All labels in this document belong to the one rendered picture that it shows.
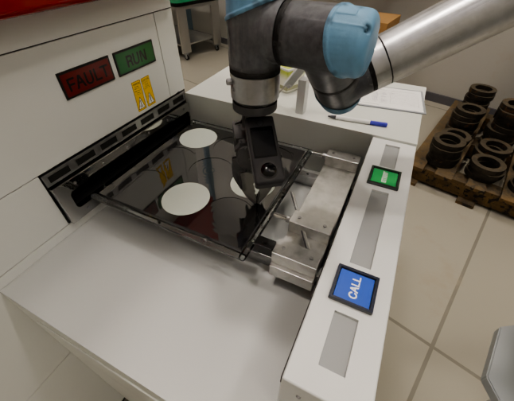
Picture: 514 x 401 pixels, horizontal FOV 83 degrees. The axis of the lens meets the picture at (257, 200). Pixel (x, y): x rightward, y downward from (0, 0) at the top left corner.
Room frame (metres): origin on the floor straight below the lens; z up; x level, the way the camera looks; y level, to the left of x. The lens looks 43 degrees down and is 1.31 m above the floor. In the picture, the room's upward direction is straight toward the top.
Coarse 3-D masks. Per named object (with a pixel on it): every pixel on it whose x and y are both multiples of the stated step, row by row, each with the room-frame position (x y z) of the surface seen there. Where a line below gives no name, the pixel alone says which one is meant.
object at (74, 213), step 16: (176, 112) 0.76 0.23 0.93; (144, 128) 0.66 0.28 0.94; (160, 128) 0.70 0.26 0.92; (128, 144) 0.60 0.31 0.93; (160, 144) 0.70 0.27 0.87; (96, 160) 0.52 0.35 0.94; (112, 160) 0.55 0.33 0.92; (80, 176) 0.47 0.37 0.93; (64, 192) 0.44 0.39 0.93; (96, 192) 0.50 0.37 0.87; (64, 208) 0.42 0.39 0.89; (80, 208) 0.45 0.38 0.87
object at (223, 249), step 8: (104, 200) 0.44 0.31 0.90; (112, 200) 0.43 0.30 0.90; (120, 208) 0.41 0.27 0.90; (128, 208) 0.41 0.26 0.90; (136, 216) 0.40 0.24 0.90; (144, 216) 0.39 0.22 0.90; (152, 216) 0.39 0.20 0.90; (160, 224) 0.37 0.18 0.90; (168, 224) 0.37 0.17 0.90; (176, 232) 0.35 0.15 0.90; (184, 232) 0.35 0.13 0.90; (192, 232) 0.35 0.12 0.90; (192, 240) 0.34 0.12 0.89; (200, 240) 0.33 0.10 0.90; (208, 240) 0.33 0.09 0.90; (216, 248) 0.31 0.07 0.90; (224, 248) 0.31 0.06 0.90; (232, 256) 0.30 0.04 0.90; (240, 256) 0.30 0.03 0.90
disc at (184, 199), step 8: (184, 184) 0.49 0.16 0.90; (192, 184) 0.49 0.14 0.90; (200, 184) 0.49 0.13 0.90; (168, 192) 0.46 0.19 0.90; (176, 192) 0.46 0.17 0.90; (184, 192) 0.46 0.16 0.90; (192, 192) 0.46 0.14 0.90; (200, 192) 0.46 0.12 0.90; (208, 192) 0.46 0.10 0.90; (168, 200) 0.44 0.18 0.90; (176, 200) 0.44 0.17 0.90; (184, 200) 0.44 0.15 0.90; (192, 200) 0.44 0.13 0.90; (200, 200) 0.44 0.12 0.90; (168, 208) 0.41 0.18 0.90; (176, 208) 0.41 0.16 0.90; (184, 208) 0.41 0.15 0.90; (192, 208) 0.41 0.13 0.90; (200, 208) 0.41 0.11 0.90
